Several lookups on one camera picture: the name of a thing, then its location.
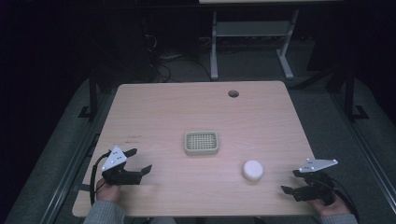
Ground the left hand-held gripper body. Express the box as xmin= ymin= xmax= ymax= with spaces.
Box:
xmin=101 ymin=145 xmax=143 ymax=187

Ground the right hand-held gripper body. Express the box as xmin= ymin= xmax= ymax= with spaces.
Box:
xmin=295 ymin=157 xmax=339 ymax=206

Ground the white round soap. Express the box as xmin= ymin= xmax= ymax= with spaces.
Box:
xmin=242 ymin=159 xmax=265 ymax=182

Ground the beige slotted soap dish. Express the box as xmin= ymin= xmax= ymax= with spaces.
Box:
xmin=183 ymin=130 xmax=220 ymax=157

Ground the person's right hand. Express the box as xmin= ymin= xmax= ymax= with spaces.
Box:
xmin=307 ymin=192 xmax=352 ymax=217

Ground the person's left hand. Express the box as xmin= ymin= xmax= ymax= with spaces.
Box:
xmin=95 ymin=177 xmax=122 ymax=203

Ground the black metal stand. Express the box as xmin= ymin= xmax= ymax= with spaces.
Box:
xmin=344 ymin=66 xmax=371 ymax=121

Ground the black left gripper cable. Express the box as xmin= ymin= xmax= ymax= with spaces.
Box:
xmin=89 ymin=150 xmax=113 ymax=206

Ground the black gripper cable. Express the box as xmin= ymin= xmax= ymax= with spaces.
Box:
xmin=323 ymin=176 xmax=360 ymax=222
xmin=89 ymin=150 xmax=113 ymax=206

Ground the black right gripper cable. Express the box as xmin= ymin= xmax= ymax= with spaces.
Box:
xmin=323 ymin=176 xmax=360 ymax=222

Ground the metal floor rail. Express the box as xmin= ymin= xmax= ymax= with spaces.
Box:
xmin=38 ymin=88 xmax=118 ymax=224
xmin=331 ymin=91 xmax=396 ymax=203

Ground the tangle of floor cables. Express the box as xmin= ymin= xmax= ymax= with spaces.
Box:
xmin=142 ymin=31 xmax=213 ymax=84

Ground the white metal desk frame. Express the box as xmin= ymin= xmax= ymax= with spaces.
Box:
xmin=209 ymin=8 xmax=301 ymax=81

